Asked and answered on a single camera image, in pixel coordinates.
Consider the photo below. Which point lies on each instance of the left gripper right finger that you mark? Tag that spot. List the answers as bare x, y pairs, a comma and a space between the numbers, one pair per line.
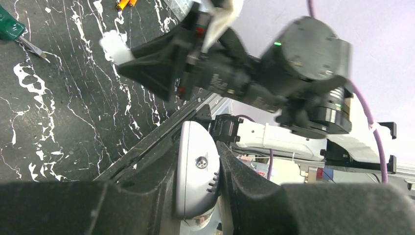
252, 205

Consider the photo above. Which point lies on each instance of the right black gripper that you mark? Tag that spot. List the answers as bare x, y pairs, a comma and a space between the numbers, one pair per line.
304, 70

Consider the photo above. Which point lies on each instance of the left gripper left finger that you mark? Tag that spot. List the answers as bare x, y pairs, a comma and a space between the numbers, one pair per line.
141, 205

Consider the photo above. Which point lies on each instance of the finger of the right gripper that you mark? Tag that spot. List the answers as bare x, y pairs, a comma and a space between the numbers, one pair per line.
159, 65

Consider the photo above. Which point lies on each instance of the white remote battery cover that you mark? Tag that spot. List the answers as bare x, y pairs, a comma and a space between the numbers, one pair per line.
115, 48

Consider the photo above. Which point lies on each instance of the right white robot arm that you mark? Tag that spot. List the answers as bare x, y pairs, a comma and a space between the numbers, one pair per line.
313, 125

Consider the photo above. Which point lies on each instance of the clear plastic screw box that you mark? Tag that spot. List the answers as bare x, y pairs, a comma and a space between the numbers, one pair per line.
180, 8

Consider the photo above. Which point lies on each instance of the orange battery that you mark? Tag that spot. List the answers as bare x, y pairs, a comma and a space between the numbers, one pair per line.
132, 3
121, 4

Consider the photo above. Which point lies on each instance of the green handled screwdriver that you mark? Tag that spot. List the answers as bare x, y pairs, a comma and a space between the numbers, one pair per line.
13, 30

